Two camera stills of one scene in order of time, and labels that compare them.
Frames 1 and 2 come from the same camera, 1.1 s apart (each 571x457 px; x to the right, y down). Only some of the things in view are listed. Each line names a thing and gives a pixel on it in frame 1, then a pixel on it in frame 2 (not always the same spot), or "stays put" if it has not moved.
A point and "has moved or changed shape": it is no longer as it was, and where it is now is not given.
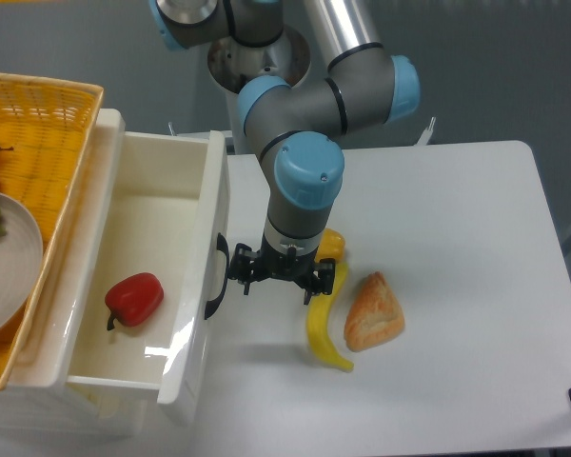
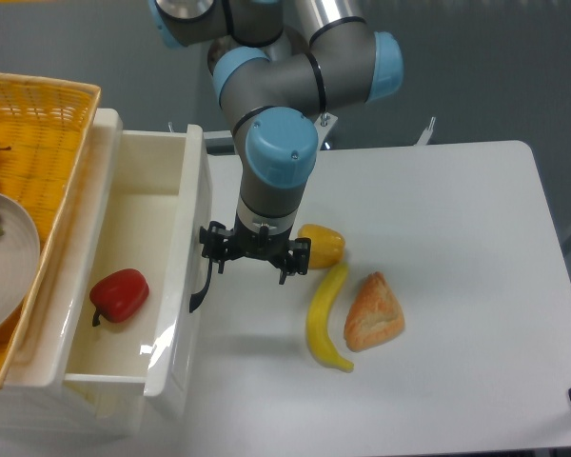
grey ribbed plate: [10, 268] stays put
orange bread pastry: [375, 314] stays put
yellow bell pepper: [332, 246] stays put
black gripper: [300, 268] -> [244, 241]
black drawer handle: [223, 247] -> [197, 297]
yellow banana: [318, 318] stays put
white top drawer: [156, 280] has moved or changed shape
